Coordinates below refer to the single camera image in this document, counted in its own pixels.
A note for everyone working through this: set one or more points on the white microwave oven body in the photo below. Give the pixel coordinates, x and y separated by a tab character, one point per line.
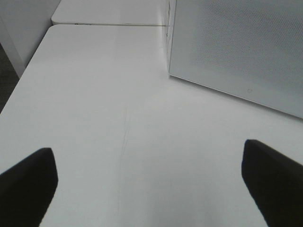
168	27

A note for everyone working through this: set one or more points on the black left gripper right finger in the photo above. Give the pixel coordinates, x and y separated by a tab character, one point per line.
275	183

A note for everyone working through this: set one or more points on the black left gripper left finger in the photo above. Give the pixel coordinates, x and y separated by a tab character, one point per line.
27	189

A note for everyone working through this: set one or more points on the white microwave door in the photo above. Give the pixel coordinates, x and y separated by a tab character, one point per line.
251	49

